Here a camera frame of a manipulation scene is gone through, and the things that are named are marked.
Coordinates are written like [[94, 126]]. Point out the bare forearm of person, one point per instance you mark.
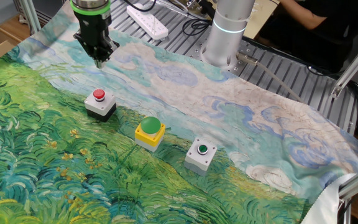
[[303, 17]]

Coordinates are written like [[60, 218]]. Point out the green dome button yellow box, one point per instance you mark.
[[150, 126]]

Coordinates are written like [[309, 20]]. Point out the small green button grey box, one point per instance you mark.
[[197, 161]]

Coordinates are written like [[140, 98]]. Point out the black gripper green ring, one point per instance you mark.
[[93, 29]]

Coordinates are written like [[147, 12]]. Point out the painted landscape cloth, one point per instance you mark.
[[73, 171]]

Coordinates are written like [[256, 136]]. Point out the black power adapter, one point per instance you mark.
[[207, 9]]

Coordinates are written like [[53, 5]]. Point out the tan cardboard sheet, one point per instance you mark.
[[261, 18]]

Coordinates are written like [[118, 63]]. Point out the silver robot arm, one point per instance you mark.
[[228, 37]]

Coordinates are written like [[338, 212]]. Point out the white power strip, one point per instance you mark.
[[149, 23]]

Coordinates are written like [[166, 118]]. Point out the person in black shirt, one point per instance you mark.
[[346, 15]]

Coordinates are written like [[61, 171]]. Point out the red button white black box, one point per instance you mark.
[[99, 107]]

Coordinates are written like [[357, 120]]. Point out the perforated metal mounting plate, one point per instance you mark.
[[247, 51]]

